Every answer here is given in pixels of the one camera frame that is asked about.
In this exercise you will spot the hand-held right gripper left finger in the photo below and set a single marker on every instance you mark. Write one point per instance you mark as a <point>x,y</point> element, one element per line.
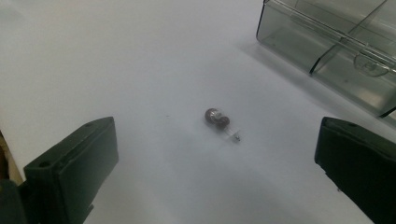
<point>74,168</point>

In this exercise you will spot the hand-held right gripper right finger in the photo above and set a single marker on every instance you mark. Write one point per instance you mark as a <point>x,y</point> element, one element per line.
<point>361,168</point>

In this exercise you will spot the clear plastic compartment box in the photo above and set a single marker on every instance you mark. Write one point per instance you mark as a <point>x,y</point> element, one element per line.
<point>289,37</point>

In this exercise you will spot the white board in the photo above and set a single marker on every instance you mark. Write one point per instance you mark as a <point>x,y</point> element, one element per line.
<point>155,62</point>

